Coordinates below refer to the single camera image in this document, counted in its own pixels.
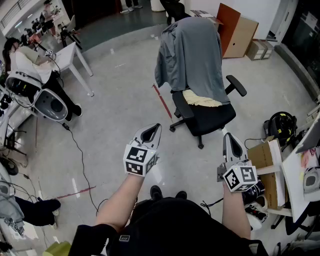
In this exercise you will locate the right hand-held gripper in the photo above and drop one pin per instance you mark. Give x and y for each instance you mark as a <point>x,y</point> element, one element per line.
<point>240,178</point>

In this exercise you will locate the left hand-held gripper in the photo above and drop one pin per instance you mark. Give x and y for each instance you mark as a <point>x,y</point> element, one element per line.
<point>136,160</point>

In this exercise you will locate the black armrest office chair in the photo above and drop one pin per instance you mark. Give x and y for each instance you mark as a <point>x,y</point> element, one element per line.
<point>212,117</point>

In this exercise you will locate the grey shirt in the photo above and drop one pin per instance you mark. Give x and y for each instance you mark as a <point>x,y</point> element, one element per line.
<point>195,55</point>

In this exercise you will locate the person's left forearm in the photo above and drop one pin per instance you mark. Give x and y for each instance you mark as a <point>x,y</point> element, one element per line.
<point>120,202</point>

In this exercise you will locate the person's right forearm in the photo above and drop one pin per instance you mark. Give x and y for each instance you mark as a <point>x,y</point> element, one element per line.
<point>235,212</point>

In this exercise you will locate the black swivel chair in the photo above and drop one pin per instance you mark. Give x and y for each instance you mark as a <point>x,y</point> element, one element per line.
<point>176,10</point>

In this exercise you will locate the light grey black-legged chair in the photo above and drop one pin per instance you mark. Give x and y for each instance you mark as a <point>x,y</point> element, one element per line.
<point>71,22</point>

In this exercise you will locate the red floor tape strip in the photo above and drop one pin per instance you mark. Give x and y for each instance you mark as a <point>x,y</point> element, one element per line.
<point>75,193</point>
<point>162,101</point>

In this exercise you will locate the dark patterned shoe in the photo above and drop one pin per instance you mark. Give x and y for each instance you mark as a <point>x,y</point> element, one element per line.
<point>252,191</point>

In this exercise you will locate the person's black left shoe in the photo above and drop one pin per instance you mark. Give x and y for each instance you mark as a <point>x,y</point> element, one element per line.
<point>156,193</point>

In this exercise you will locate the person's black shoe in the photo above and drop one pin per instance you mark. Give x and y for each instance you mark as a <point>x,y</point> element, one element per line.
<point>181,195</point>
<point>156,193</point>

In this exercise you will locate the cream crumpled cloth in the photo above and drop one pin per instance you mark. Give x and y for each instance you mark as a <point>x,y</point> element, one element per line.
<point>200,100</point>

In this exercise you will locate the white sneaker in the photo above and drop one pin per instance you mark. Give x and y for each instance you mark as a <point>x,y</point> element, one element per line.
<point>257,210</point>

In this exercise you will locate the white office desk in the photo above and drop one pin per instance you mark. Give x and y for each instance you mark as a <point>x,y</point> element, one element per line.
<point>293,180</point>

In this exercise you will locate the person's black right shoe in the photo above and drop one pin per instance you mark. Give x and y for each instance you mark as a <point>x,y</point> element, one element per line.
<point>181,195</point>

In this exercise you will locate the dark grey laptop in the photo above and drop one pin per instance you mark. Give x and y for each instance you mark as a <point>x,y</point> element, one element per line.
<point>311,137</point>

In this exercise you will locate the black power adapter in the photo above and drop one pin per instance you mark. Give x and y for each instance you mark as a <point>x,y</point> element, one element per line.
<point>65,126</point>

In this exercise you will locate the spare grey hand-held gripper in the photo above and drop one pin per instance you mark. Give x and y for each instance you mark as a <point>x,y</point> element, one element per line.
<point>312,182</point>

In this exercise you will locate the person's black shirt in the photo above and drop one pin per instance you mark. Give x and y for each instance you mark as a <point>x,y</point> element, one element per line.
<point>170,230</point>

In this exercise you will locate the white shell with grey hollow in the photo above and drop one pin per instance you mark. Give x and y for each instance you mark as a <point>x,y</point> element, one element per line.
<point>53,106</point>

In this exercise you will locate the beige cardboard box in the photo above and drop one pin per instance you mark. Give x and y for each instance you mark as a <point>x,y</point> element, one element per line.
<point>255,51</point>
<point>269,48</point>

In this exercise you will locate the tan wooden panel with hole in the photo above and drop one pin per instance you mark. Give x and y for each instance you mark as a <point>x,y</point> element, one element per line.
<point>245,37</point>

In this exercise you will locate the white rectangular table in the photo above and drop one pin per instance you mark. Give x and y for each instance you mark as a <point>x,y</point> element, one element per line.
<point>66,56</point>

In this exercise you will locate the white round bin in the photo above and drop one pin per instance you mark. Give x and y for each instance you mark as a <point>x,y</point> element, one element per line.
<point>157,5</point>

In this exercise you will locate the stack of wood sample boards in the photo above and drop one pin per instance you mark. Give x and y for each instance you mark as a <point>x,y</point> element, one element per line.
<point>202,13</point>

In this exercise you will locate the dark glass door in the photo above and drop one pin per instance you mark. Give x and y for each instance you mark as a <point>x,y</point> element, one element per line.
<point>305,32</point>

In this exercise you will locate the white shell with dark interior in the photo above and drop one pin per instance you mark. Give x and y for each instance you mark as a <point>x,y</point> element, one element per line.
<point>20,87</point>

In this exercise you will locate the yellow-green foam block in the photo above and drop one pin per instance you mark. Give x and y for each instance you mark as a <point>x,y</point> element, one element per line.
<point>57,250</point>

